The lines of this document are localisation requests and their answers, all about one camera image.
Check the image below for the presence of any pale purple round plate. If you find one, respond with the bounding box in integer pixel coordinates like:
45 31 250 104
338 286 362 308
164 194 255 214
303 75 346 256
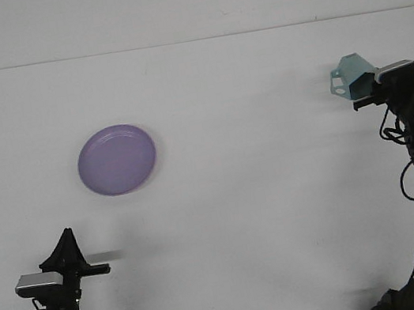
71 118 164 202

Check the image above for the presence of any pale blue hexagonal cup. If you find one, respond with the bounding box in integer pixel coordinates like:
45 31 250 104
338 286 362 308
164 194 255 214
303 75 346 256
325 50 381 104

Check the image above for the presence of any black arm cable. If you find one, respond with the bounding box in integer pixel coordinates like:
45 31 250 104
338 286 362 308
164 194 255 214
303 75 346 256
374 102 414 284

